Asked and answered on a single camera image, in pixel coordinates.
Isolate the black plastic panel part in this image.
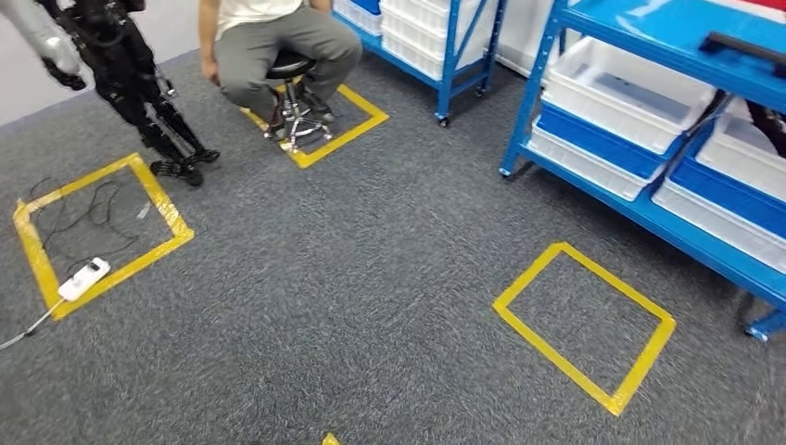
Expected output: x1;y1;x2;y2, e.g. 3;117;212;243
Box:
745;99;786;158
700;31;786;78

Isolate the blue metal shelf rack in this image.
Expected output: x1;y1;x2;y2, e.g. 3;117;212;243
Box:
499;0;786;342
331;0;508;128

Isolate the yellow floor tape square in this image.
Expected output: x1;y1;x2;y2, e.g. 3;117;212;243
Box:
239;83;391;170
12;152;196;322

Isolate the large white plastic bin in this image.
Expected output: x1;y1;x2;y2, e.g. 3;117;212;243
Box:
379;0;492;26
380;31;487;83
379;6;489;59

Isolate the black stool with chrome base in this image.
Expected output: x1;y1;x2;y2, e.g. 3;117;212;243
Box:
263;48;336;155

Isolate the person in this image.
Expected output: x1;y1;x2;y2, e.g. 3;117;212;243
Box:
197;0;363;139

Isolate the white car with red stripe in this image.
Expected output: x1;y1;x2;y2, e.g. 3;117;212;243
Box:
490;0;786;81

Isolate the black humanoid robot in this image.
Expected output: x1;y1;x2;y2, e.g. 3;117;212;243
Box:
0;0;221;187

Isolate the white power strip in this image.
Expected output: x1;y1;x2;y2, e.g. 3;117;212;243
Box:
57;258;112;303

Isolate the thin black floor cable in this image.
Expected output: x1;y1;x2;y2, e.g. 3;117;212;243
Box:
27;178;154;274

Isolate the grey power strip cable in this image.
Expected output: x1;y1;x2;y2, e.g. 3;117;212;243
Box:
0;299;66;352

